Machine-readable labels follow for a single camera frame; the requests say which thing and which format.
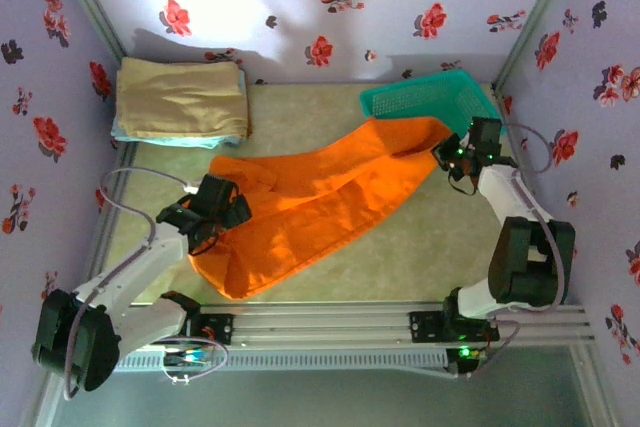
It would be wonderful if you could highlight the teal plastic basket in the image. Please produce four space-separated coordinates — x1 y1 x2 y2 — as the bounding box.
359 69 508 137

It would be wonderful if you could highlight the orange towel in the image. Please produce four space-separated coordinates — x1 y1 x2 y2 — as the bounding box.
187 115 459 302

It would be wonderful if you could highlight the left circuit board green LED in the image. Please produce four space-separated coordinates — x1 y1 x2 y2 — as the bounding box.
162 345 211 368

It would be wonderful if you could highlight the circuit board green led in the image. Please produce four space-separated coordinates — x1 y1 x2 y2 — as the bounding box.
162 345 211 368
447 344 489 366

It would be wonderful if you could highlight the right circuit board green LED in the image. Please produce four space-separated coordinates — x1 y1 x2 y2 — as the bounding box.
447 344 489 366

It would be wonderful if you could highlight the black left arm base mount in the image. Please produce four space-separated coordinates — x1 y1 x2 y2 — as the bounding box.
197 313 236 346

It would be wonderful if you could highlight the thin grey base cable loop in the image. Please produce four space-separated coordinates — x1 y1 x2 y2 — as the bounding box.
162 335 230 384

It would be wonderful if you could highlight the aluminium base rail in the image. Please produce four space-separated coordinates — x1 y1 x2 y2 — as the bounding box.
114 299 599 354

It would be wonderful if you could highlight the slotted grey cable duct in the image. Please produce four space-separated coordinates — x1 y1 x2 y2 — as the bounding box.
114 349 449 374

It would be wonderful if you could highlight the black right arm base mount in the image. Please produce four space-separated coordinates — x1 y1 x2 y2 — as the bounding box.
408 310 501 344

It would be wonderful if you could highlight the aluminium corner post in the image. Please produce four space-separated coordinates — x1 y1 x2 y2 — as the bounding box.
47 0 129 61
492 0 584 91

